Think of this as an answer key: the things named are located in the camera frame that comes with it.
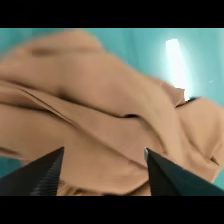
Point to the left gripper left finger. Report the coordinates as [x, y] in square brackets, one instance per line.
[36, 178]

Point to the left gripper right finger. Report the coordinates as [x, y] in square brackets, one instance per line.
[173, 180]

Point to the rust orange shirt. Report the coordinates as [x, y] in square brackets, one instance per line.
[100, 110]

